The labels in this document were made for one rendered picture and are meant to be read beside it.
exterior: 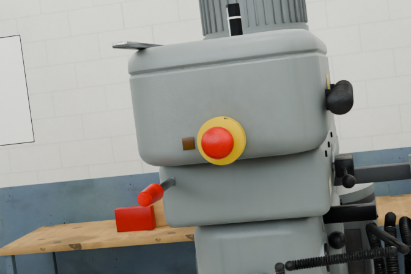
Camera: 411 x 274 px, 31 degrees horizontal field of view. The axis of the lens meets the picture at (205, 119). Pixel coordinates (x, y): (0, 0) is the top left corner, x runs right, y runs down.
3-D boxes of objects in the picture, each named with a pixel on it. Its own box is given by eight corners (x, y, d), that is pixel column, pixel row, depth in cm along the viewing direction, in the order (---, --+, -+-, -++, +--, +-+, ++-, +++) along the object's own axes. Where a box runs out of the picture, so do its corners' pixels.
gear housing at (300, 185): (333, 216, 101) (325, 144, 100) (162, 230, 106) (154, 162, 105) (337, 178, 134) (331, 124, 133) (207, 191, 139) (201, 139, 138)
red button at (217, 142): (233, 158, 88) (230, 125, 88) (201, 161, 89) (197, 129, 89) (238, 155, 91) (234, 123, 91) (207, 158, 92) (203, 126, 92)
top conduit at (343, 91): (355, 113, 93) (351, 85, 93) (322, 117, 94) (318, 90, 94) (353, 97, 137) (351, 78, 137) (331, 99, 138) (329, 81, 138)
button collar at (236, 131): (246, 162, 91) (240, 114, 91) (199, 167, 92) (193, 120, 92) (249, 160, 93) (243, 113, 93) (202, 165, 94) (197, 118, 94)
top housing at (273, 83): (329, 152, 91) (314, 24, 90) (128, 172, 96) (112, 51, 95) (336, 122, 137) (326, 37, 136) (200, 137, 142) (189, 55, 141)
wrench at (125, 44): (135, 45, 89) (134, 38, 89) (104, 49, 90) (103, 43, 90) (178, 49, 113) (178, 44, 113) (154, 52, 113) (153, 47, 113)
